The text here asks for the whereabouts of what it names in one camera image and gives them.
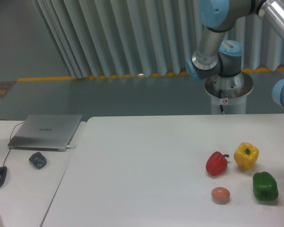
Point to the red bell pepper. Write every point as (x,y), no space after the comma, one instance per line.
(217,163)

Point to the grey pleated curtain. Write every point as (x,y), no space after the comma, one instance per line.
(127,37)

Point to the green bell pepper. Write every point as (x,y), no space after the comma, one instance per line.
(265,187)

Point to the small black plastic part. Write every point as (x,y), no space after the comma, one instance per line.
(38,160)

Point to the silver closed laptop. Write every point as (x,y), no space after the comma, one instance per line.
(46,132)

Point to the yellow bell pepper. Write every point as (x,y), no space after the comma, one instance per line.
(246,155)

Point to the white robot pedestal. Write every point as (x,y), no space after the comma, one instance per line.
(229,95)

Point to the brown egg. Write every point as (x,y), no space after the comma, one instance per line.
(220,194)

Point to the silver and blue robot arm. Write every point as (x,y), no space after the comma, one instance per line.
(218,61)

